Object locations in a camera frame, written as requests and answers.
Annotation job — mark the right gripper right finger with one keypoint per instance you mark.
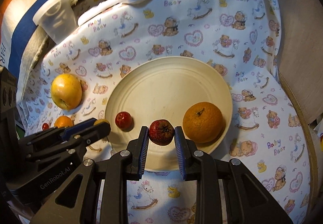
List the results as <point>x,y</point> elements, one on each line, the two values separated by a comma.
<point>230,184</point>

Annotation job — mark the small red apple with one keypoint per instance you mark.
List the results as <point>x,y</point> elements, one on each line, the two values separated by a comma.
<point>123,120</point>

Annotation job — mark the wooden board panel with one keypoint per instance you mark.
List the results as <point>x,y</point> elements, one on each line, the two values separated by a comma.
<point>300,57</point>

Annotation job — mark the large orange mandarin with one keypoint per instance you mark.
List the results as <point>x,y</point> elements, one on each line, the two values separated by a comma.
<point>203,122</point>

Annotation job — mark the small yellow citrus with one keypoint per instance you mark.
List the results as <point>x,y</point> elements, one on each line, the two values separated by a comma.
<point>101,121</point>

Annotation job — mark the small red cherry tomato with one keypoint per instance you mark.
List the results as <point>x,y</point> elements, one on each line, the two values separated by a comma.
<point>45,126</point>

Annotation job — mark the cream round plate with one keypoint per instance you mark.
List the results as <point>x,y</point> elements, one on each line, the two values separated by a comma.
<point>165,88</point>

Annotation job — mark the baby bear printed tablecloth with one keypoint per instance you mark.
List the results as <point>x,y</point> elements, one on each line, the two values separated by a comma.
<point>238,38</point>

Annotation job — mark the red hawthorn fruit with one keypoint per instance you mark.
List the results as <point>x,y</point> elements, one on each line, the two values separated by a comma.
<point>161,132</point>

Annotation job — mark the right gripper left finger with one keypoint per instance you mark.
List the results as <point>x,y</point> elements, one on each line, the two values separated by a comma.
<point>96,192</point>

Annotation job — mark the translucent lidded plastic container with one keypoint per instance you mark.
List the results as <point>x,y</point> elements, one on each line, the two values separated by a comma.
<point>57,19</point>

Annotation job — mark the small orange mandarin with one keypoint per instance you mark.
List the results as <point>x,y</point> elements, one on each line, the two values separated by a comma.
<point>63,121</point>

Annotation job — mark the large yellow apple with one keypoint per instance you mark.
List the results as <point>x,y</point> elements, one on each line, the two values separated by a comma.
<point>66,91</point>

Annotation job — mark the white remote control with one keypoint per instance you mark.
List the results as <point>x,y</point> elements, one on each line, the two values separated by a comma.
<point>91,13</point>

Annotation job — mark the striped paris cloth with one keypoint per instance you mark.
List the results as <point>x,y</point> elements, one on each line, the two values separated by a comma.
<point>37,12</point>

